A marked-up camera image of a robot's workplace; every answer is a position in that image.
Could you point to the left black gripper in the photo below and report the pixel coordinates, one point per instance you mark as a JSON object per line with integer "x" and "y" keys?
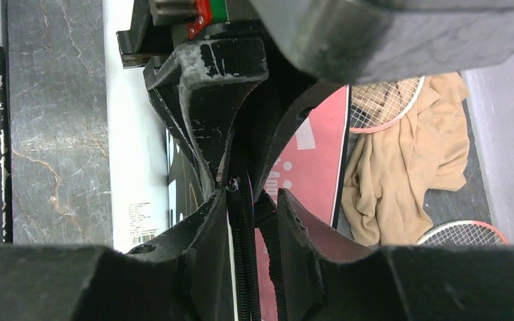
{"x": 340, "y": 41}

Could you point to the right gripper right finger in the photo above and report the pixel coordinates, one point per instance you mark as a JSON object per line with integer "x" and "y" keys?
{"x": 330, "y": 277}

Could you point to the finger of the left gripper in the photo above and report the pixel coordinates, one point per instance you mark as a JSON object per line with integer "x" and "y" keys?
{"x": 198, "y": 90}

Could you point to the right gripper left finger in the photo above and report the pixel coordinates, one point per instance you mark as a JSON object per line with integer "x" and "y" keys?
{"x": 178, "y": 275}

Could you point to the white shuttlecock tube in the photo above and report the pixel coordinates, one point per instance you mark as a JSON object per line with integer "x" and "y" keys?
{"x": 136, "y": 137}

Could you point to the black SPORT racket bag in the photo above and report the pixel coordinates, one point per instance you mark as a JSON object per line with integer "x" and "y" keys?
{"x": 240, "y": 204}

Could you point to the pink SPORT racket bag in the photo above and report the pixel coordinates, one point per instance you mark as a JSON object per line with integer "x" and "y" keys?
{"x": 310, "y": 165}

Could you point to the beige cloth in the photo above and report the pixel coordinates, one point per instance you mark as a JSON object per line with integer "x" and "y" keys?
{"x": 391, "y": 170}

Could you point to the pink frame badminton racket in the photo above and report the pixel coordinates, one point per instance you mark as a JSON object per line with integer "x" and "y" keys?
{"x": 464, "y": 233}

